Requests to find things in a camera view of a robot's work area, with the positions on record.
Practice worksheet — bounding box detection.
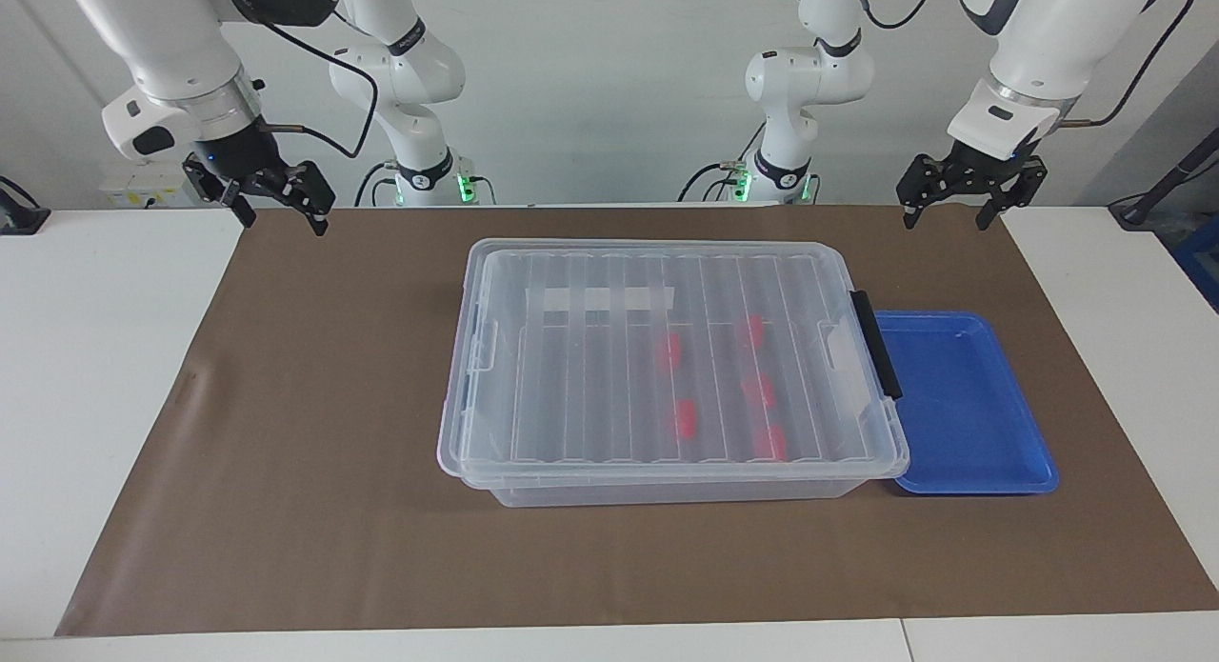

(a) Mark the black cable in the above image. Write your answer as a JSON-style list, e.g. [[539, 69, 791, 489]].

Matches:
[[677, 122, 769, 204], [1060, 0, 1198, 129], [354, 161, 394, 209], [850, 0, 946, 30], [255, 18, 380, 160]]

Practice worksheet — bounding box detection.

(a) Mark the blue plastic tray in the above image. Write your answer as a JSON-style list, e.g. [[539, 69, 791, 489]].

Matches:
[[873, 310, 1061, 496]]

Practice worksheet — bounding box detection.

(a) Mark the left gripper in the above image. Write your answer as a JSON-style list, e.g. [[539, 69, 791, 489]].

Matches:
[[897, 137, 1049, 231]]

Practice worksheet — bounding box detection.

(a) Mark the black box latch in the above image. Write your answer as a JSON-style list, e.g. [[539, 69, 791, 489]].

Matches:
[[849, 290, 904, 402]]

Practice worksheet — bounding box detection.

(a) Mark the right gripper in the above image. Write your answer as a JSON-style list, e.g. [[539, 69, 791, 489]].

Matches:
[[182, 116, 337, 237]]

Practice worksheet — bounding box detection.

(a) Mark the blue crate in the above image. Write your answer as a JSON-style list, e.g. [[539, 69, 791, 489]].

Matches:
[[1169, 212, 1219, 312]]

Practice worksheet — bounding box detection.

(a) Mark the clear plastic box lid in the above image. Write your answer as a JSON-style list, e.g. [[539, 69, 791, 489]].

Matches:
[[436, 238, 911, 483]]

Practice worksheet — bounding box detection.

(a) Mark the black stand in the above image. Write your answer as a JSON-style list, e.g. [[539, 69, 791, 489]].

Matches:
[[0, 175, 51, 236], [1109, 127, 1219, 228]]

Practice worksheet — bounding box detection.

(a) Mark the clear plastic storage box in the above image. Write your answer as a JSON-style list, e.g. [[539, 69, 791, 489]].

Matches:
[[461, 251, 884, 509]]

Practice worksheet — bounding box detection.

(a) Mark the white power strip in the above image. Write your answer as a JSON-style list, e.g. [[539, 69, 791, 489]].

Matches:
[[99, 161, 191, 210]]

